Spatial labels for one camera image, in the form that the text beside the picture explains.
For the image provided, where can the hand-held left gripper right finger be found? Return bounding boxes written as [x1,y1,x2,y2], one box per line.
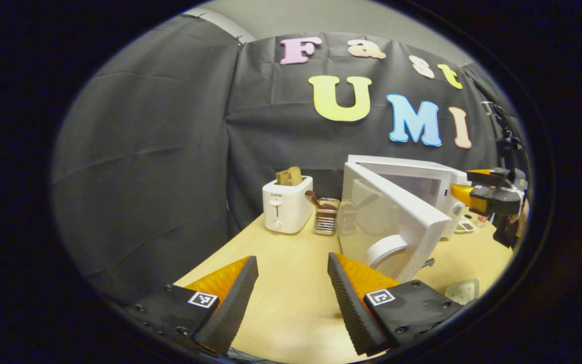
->
[327,252,473,357]

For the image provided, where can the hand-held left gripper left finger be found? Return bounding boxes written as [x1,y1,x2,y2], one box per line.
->
[124,256,259,357]

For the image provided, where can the white microwave oven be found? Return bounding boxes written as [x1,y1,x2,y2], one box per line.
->
[339,155,472,283]

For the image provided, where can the glass jar brown contents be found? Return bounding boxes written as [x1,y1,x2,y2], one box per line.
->
[314,197,341,236]

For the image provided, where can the pale green square plate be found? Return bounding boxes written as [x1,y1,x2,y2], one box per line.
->
[445,278,480,305]

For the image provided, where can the white toaster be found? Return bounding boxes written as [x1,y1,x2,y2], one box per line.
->
[262,175,314,234]

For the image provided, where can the brown spoon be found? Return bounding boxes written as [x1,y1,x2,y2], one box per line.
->
[305,190,329,211]

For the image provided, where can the brown bread slice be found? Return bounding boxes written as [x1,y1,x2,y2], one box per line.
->
[276,166,303,187]

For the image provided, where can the black backdrop cloth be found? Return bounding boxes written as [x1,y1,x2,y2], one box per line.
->
[51,14,524,304]

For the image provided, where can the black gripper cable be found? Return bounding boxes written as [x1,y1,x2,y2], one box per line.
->
[482,101,525,172]

